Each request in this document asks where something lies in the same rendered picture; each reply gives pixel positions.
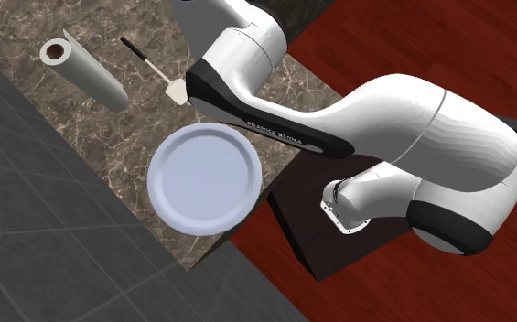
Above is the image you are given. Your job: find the pale blue plate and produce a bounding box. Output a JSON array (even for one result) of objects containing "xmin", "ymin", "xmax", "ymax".
[{"xmin": 145, "ymin": 122, "xmax": 264, "ymax": 237}]

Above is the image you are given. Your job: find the dark robot stand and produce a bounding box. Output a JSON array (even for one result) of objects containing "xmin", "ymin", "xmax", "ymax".
[{"xmin": 266, "ymin": 150, "xmax": 425, "ymax": 283}]

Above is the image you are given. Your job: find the white paper towel roll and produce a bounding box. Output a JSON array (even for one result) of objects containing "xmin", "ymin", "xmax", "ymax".
[{"xmin": 38, "ymin": 28, "xmax": 130, "ymax": 113}]

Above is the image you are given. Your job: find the white spatula with black handle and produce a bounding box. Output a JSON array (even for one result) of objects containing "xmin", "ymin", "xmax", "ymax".
[{"xmin": 120, "ymin": 36, "xmax": 190, "ymax": 107}]

